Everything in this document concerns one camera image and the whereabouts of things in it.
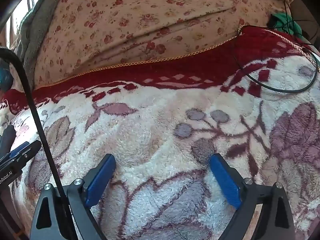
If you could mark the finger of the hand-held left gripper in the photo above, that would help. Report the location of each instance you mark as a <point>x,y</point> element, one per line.
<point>27,148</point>
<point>7,135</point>

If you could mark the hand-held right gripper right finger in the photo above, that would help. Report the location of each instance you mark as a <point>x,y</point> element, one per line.
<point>225,180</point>

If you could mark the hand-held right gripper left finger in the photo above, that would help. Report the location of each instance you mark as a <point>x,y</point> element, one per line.
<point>100,180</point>

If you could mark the teal cloth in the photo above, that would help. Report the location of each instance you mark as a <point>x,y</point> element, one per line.
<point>5,77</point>

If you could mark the red and white fleece blanket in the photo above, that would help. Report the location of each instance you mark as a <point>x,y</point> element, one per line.
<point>150,130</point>

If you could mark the grey plush blanket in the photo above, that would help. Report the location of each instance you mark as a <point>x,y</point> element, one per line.
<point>37,30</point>

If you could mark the window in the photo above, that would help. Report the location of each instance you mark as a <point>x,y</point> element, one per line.
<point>31,1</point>

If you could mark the floral print bed sheet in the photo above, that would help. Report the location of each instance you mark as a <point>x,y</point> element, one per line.
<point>125,17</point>

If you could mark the green cloth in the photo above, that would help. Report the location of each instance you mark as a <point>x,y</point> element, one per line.
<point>287,21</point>

